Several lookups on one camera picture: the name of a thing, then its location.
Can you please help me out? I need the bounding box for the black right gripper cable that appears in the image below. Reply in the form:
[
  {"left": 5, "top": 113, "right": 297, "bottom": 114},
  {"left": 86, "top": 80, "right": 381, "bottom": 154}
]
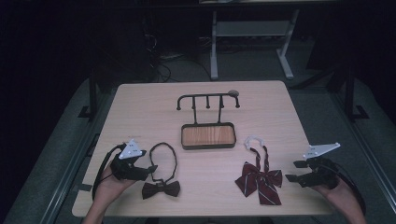
[{"left": 323, "top": 160, "right": 367, "bottom": 217}]

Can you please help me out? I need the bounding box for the person's left hand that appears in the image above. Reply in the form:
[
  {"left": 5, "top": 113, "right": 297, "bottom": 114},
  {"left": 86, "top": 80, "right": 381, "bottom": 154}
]
[{"left": 96, "top": 166, "right": 138, "bottom": 203}]

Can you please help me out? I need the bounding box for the grey tape strip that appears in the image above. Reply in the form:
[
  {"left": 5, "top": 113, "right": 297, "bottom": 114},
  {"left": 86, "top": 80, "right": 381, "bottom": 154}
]
[{"left": 73, "top": 183, "right": 94, "bottom": 193}]

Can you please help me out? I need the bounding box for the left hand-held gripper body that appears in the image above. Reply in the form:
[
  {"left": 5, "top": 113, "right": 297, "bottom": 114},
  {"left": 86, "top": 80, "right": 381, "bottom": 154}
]
[{"left": 110, "top": 138, "right": 149, "bottom": 181}]

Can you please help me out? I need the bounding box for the person's right hand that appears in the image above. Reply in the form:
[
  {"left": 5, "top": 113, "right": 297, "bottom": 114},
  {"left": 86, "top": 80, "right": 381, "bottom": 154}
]
[{"left": 312, "top": 181, "right": 360, "bottom": 217}]

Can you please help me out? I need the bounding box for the tangle of black floor cables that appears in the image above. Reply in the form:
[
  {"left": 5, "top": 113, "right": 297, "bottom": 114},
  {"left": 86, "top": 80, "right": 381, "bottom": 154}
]
[{"left": 141, "top": 15, "right": 213, "bottom": 83}]

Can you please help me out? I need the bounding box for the black metal stand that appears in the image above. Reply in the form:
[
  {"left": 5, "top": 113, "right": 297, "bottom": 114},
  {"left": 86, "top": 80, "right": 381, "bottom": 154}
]
[
  {"left": 78, "top": 66, "right": 101, "bottom": 119},
  {"left": 341, "top": 60, "right": 371, "bottom": 123}
]

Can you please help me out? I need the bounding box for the black rack with wooden tray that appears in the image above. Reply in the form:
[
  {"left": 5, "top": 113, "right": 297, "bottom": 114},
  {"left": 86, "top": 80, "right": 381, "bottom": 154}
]
[{"left": 176, "top": 90, "right": 241, "bottom": 151}]

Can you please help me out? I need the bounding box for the black bow tie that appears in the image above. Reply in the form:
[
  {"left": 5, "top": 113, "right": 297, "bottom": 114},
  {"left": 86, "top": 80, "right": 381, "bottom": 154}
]
[{"left": 141, "top": 142, "right": 182, "bottom": 201}]

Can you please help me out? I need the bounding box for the red striped bow tie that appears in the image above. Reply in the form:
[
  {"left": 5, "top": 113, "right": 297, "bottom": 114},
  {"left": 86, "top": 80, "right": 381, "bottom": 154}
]
[{"left": 234, "top": 135, "right": 284, "bottom": 206}]

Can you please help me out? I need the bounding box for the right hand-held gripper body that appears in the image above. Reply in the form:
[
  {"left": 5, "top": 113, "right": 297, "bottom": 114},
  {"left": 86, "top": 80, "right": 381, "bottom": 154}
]
[{"left": 301, "top": 142, "right": 341, "bottom": 190}]

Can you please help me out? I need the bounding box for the white metal desk frame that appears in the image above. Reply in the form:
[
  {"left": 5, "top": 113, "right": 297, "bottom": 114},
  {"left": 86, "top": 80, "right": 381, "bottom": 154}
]
[{"left": 209, "top": 8, "right": 301, "bottom": 81}]

